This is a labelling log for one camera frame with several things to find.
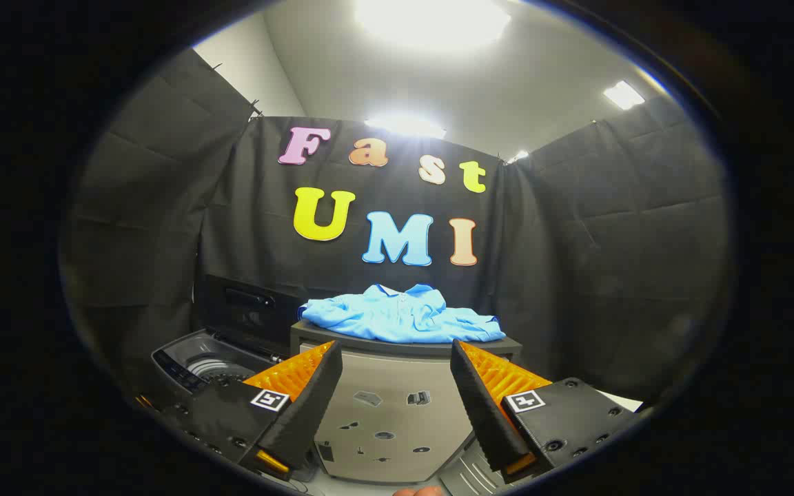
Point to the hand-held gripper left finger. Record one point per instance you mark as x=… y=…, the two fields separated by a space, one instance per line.
x=307 y=413

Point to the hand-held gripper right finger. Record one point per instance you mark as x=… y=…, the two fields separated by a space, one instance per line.
x=486 y=420

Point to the dark washing machine lid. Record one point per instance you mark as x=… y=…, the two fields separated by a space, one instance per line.
x=245 y=310

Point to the light blue polo shirt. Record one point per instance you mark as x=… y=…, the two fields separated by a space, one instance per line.
x=404 y=317

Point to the grey washing machine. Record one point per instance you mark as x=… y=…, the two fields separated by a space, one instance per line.
x=183 y=362

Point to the grey cabinet with dark top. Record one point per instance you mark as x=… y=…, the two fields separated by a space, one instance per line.
x=397 y=427

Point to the black backdrop cloth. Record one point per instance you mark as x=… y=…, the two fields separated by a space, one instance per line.
x=163 y=207

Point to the ceiling light panel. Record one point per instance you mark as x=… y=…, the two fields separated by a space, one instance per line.
x=405 y=126
x=623 y=95
x=518 y=157

